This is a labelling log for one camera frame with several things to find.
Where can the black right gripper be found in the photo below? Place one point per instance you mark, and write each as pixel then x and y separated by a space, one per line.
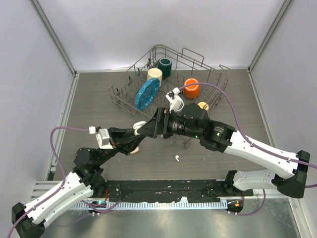
pixel 159 125

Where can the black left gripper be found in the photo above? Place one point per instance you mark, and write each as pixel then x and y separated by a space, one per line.
pixel 121 135

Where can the white earbud case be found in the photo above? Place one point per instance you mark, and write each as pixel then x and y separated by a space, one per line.
pixel 137 126

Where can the beige earbud charging case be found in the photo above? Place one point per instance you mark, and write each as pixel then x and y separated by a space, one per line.
pixel 136 150

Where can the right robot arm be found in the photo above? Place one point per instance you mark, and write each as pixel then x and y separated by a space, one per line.
pixel 285 171

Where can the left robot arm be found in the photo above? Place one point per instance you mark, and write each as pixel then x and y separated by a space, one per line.
pixel 84 181

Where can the blue polka dot plate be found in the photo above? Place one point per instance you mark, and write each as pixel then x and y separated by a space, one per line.
pixel 147 93

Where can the cream ribbed mug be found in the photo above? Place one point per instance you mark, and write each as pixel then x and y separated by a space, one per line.
pixel 154 73

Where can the yellow mug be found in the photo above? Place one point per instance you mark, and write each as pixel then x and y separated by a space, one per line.
pixel 203 105

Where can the dark teal mug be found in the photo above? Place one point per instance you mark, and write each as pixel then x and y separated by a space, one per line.
pixel 165 65

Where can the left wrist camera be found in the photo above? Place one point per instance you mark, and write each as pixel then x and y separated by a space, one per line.
pixel 102 137

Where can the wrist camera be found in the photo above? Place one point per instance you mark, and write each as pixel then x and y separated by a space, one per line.
pixel 102 137
pixel 176 103

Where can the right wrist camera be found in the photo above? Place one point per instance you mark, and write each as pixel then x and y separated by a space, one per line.
pixel 176 103

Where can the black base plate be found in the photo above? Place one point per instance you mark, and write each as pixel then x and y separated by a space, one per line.
pixel 168 191

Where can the grey wire dish rack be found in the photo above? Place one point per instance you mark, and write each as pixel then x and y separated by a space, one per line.
pixel 184 65

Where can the orange mug black handle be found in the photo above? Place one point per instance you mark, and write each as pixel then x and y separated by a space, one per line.
pixel 192 91

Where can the white slotted cable duct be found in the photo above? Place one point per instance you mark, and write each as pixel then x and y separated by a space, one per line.
pixel 183 204

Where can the left aluminium frame post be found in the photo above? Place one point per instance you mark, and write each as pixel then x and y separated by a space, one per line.
pixel 52 34

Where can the aluminium frame post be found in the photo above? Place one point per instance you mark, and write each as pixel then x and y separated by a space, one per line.
pixel 286 4
pixel 52 34

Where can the right aluminium frame post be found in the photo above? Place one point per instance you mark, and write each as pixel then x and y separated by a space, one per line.
pixel 286 4

